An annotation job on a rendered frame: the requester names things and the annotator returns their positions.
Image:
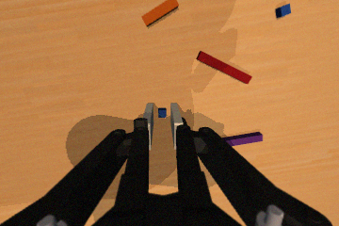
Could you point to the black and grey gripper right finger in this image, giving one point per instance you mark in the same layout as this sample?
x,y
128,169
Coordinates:
x,y
255,199

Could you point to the red rod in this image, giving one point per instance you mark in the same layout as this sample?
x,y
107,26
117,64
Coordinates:
x,y
223,67

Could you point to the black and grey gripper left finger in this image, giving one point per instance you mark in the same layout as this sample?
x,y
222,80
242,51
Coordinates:
x,y
74,198

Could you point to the orange rod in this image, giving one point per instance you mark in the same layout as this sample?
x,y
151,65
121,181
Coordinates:
x,y
159,12

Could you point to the purple rod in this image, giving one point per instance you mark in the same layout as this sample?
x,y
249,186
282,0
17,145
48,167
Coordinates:
x,y
244,139

